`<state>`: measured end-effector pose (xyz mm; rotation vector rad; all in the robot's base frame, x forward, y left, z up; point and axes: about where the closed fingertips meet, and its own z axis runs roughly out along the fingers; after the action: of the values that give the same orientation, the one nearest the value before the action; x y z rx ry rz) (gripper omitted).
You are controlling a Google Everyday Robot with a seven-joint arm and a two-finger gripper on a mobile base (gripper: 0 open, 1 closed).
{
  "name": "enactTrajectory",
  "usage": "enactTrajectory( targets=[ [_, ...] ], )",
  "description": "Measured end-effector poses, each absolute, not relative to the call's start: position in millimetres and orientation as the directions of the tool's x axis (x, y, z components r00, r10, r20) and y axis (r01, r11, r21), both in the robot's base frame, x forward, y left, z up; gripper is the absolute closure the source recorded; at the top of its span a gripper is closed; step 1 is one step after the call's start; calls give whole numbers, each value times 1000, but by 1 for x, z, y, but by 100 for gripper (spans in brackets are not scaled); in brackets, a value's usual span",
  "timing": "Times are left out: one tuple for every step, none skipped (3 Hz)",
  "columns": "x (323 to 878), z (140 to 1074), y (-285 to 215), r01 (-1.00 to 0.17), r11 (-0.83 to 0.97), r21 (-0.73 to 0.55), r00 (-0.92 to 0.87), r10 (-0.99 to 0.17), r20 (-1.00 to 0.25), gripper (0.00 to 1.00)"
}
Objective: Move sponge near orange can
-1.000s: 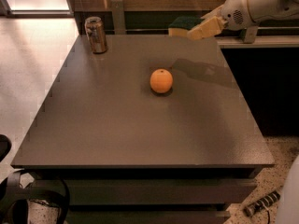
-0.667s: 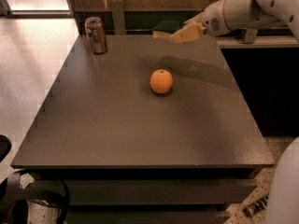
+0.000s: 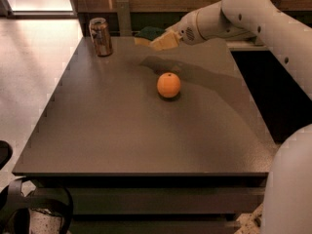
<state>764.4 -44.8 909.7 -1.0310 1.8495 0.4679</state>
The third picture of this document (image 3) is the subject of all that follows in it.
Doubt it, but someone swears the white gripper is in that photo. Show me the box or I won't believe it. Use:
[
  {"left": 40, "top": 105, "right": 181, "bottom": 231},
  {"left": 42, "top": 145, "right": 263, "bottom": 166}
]
[{"left": 149, "top": 10, "right": 205, "bottom": 51}]

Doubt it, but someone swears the green and yellow sponge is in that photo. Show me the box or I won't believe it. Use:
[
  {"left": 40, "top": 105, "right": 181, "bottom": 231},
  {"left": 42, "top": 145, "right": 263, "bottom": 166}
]
[{"left": 135, "top": 26, "right": 166, "bottom": 47}]

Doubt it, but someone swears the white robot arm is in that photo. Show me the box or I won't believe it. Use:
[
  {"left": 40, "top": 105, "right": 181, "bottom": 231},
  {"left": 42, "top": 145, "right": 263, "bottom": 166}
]
[{"left": 150, "top": 0, "right": 312, "bottom": 234}]

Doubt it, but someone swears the orange soda can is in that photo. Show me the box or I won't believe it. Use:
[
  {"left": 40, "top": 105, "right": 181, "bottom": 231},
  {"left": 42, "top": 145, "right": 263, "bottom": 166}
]
[{"left": 89, "top": 18, "right": 113, "bottom": 57}]

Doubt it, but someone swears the orange fruit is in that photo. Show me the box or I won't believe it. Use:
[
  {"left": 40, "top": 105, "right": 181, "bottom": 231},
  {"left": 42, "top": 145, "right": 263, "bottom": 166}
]
[{"left": 157, "top": 72, "right": 181, "bottom": 98}]

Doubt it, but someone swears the grey cabinet drawer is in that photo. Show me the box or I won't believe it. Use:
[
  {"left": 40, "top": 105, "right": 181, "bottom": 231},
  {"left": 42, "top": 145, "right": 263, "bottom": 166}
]
[
  {"left": 69, "top": 220, "right": 240, "bottom": 234},
  {"left": 69, "top": 187, "right": 264, "bottom": 215}
]

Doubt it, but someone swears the lower grey cabinet drawer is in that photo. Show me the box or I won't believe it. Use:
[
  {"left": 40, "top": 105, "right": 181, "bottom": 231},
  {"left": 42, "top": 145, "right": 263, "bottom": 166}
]
[{"left": 69, "top": 220, "right": 240, "bottom": 234}]

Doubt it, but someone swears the black chair base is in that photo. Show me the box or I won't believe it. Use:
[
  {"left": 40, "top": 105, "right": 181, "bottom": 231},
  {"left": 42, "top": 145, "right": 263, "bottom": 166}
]
[{"left": 0, "top": 140, "right": 74, "bottom": 234}]

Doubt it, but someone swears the left metal wall bracket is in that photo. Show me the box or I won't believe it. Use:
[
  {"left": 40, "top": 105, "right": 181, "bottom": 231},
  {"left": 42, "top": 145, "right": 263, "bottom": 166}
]
[{"left": 117, "top": 0, "right": 132, "bottom": 36}]

